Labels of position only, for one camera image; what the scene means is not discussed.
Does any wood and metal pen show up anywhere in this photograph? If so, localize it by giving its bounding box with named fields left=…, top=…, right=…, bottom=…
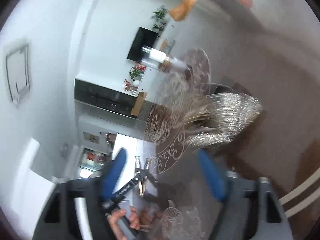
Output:
left=135, top=156, right=150, bottom=198

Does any silver origami ornament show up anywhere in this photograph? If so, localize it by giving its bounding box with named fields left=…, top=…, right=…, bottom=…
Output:
left=182, top=92, right=263, bottom=148

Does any person's left hand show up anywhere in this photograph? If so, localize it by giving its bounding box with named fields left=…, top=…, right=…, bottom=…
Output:
left=107, top=206, right=153, bottom=239

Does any black glass cabinet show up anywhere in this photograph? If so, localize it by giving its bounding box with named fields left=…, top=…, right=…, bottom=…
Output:
left=74, top=79, right=136, bottom=118

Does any cardboard box on floor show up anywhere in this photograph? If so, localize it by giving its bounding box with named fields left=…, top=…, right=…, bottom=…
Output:
left=131, top=92, right=147, bottom=116

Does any white tv cabinet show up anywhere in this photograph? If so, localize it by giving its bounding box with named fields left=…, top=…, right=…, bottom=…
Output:
left=137, top=67, right=164, bottom=101

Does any red flower vase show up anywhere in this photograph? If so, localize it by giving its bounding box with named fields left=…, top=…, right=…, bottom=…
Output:
left=123, top=63, right=146, bottom=91

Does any clear tall canister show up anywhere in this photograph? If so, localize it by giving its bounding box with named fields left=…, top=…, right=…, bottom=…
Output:
left=141, top=46, right=191, bottom=74

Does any wooden bench table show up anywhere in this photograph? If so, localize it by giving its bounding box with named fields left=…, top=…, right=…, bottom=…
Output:
left=160, top=39, right=176, bottom=54

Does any black television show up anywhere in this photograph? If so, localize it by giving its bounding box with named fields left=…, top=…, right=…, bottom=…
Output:
left=127, top=27, right=158, bottom=62

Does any green potted plant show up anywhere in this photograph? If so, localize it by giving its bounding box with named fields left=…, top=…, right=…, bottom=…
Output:
left=151, top=5, right=169, bottom=34

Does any framed wall picture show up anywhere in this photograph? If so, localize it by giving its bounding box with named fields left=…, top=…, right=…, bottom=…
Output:
left=83, top=132, right=100, bottom=144

